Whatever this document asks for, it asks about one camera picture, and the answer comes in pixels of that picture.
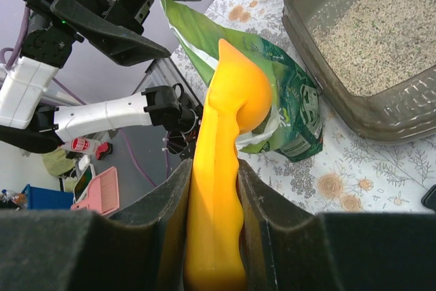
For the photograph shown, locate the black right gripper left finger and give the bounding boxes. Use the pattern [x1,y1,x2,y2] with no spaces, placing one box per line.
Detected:
[1,159,192,290]

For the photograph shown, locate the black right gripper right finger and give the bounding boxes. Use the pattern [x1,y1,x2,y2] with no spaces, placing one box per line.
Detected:
[238,161,435,290]

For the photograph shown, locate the green litter bag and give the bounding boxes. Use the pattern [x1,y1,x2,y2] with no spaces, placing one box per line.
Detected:
[161,0,322,162]

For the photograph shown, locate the yellow plastic litter scoop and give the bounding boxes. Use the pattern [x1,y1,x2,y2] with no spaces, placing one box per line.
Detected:
[183,39,272,290]

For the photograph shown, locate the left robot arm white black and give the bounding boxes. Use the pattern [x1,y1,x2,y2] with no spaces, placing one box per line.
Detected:
[1,0,202,154]

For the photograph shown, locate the grey litter box tray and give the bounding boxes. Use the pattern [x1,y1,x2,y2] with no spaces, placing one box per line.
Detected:
[282,0,435,144]

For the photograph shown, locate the cat litter granules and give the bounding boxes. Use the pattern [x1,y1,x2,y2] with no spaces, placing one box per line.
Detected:
[313,0,435,97]

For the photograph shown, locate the pink dustpan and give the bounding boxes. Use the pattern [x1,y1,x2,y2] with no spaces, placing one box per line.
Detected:
[70,166,120,215]

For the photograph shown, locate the white red label bottle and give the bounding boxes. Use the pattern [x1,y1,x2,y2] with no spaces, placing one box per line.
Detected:
[61,137,101,155]

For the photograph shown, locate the blue storage bin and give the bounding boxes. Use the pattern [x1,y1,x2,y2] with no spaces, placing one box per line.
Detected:
[22,185,74,210]

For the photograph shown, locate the black T-shaped plastic piece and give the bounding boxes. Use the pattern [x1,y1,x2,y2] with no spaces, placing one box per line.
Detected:
[421,185,436,211]

